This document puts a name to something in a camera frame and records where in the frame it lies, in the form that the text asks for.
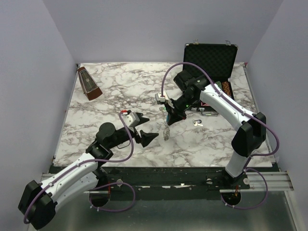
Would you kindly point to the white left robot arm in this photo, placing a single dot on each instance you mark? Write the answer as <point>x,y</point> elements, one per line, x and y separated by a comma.
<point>40,200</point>

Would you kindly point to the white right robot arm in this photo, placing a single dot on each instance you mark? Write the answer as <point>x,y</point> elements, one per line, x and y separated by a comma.
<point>250,127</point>

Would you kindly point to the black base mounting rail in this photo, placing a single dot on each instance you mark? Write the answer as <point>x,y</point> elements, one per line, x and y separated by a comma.
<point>188,183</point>

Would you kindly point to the brown wooden metronome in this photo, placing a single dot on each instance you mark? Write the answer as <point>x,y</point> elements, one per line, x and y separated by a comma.
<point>89,86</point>

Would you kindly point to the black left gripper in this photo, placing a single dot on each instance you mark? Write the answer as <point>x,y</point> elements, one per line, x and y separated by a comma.
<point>146,137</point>

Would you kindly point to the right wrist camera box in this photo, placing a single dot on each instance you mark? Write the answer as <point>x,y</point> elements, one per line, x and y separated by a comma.
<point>163,100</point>

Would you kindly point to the black poker chip case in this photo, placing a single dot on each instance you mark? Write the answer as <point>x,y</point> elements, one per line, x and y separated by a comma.
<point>216,59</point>

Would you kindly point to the key with black tag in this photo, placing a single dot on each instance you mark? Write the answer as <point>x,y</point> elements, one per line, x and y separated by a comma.
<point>197,123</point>

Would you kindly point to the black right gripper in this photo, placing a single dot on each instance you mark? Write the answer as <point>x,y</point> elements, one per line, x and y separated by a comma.
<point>174,116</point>

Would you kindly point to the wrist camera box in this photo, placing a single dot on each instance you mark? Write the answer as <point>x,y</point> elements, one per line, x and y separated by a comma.
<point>131,119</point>
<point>163,100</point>

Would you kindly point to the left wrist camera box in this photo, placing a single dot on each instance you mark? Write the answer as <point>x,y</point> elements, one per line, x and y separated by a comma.
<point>131,119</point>

